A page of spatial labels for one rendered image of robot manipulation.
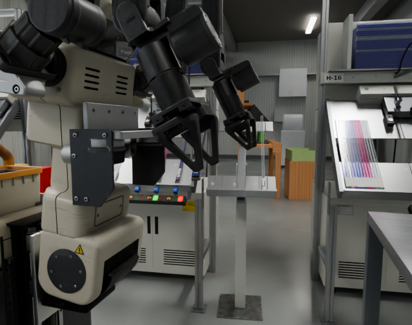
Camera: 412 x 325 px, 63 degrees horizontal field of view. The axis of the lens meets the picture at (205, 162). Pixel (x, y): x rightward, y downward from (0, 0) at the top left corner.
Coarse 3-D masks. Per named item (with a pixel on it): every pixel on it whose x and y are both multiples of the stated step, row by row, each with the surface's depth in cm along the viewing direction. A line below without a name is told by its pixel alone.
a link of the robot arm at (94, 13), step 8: (80, 0) 54; (88, 8) 55; (96, 8) 58; (88, 16) 55; (96, 16) 57; (80, 24) 54; (88, 24) 56; (96, 24) 57; (72, 32) 54; (80, 32) 55; (88, 32) 57; (96, 32) 58; (64, 40) 55; (72, 40) 57; (80, 40) 57; (88, 40) 58; (88, 48) 59
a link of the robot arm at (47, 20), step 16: (32, 0) 52; (48, 0) 51; (64, 0) 50; (96, 0) 59; (32, 16) 52; (48, 16) 52; (64, 16) 51; (80, 16) 53; (48, 32) 52; (64, 32) 53
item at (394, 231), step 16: (368, 224) 96; (384, 224) 85; (400, 224) 85; (368, 240) 96; (384, 240) 77; (400, 240) 74; (368, 256) 96; (400, 256) 65; (368, 272) 97; (400, 272) 63; (368, 288) 97; (368, 304) 98; (368, 320) 98
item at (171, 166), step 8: (128, 160) 201; (168, 160) 197; (176, 160) 196; (192, 160) 195; (120, 168) 198; (128, 168) 197; (168, 168) 193; (176, 168) 192; (184, 168) 192; (120, 176) 194; (128, 176) 193; (168, 176) 189; (176, 176) 188; (184, 176) 188
